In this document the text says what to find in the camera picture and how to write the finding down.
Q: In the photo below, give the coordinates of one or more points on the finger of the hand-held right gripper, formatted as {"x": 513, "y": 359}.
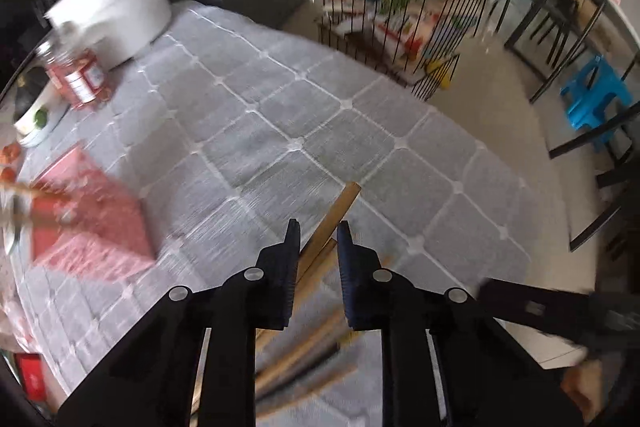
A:
{"x": 530, "y": 307}

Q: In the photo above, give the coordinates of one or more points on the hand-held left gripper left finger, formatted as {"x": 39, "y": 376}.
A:
{"x": 292, "y": 277}

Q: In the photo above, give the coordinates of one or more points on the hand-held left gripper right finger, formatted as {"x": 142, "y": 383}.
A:
{"x": 350, "y": 287}

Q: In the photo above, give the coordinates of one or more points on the bundle of wooden chopsticks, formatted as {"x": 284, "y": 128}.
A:
{"x": 340, "y": 207}

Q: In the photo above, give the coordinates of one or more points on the person's right hand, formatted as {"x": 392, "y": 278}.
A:
{"x": 582, "y": 392}

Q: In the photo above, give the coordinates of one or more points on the grey checked tablecloth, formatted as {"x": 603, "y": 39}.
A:
{"x": 325, "y": 132}

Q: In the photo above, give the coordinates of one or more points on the blue plastic stool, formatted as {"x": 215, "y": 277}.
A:
{"x": 595, "y": 97}

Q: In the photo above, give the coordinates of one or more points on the yellow packet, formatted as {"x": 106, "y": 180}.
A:
{"x": 440, "y": 69}

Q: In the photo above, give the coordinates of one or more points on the pile of snack packets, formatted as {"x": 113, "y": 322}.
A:
{"x": 400, "y": 29}

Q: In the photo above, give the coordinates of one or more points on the red box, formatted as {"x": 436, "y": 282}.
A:
{"x": 30, "y": 379}

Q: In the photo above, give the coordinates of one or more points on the small white container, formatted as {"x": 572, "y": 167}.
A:
{"x": 47, "y": 129}

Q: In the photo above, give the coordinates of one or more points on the red labelled jar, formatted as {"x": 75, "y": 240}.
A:
{"x": 46, "y": 51}
{"x": 80, "y": 77}

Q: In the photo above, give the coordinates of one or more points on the red tomato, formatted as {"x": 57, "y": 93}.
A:
{"x": 10, "y": 154}
{"x": 7, "y": 173}

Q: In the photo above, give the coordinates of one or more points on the white electric pot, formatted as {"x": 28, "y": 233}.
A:
{"x": 115, "y": 7}

